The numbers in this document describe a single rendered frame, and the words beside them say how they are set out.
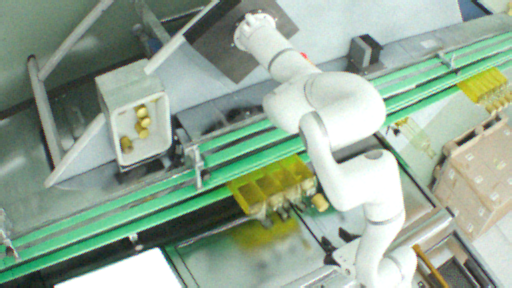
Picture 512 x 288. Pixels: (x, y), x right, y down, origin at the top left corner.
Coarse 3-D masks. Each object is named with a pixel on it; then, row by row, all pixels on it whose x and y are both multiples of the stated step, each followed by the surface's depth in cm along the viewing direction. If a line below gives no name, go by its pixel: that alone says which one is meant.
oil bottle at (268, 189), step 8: (264, 168) 164; (248, 176) 163; (256, 176) 162; (264, 176) 162; (256, 184) 160; (264, 184) 160; (272, 184) 160; (264, 192) 158; (272, 192) 158; (280, 192) 158; (272, 200) 156; (280, 200) 157; (272, 208) 157
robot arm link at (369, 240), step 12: (396, 216) 98; (372, 228) 100; (384, 228) 98; (396, 228) 99; (360, 240) 105; (372, 240) 100; (384, 240) 99; (360, 252) 103; (372, 252) 100; (360, 264) 102; (372, 264) 100; (384, 264) 106; (396, 264) 105; (360, 276) 104; (372, 276) 101; (384, 276) 104; (396, 276) 104
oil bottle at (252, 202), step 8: (240, 176) 161; (232, 184) 160; (240, 184) 159; (248, 184) 159; (232, 192) 162; (240, 192) 157; (248, 192) 157; (256, 192) 158; (240, 200) 158; (248, 200) 155; (256, 200) 156; (264, 200) 156; (248, 208) 155; (256, 208) 154; (264, 208) 155; (256, 216) 155
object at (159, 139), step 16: (160, 96) 139; (112, 112) 136; (128, 112) 146; (160, 112) 148; (112, 128) 137; (128, 128) 150; (160, 128) 155; (144, 144) 154; (160, 144) 155; (128, 160) 150
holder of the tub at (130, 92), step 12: (132, 84) 141; (144, 84) 141; (156, 84) 141; (108, 96) 137; (120, 96) 137; (132, 96) 138; (144, 96) 138; (108, 108) 134; (108, 120) 141; (108, 132) 149; (156, 156) 160; (120, 168) 156
